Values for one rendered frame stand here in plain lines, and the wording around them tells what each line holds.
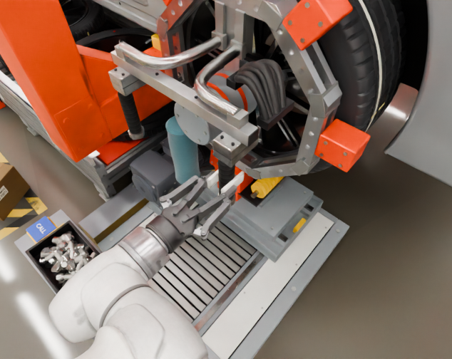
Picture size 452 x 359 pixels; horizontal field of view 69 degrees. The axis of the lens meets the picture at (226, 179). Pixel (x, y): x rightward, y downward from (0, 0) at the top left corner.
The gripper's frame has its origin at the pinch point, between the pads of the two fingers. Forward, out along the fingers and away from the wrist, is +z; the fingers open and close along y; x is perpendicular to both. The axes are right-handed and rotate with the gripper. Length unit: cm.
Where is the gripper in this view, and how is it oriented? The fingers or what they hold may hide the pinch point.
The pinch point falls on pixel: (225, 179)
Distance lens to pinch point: 72.6
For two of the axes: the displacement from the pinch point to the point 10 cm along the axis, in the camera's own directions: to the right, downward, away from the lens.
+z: 6.6, -5.9, 4.6
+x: 0.0, -6.1, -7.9
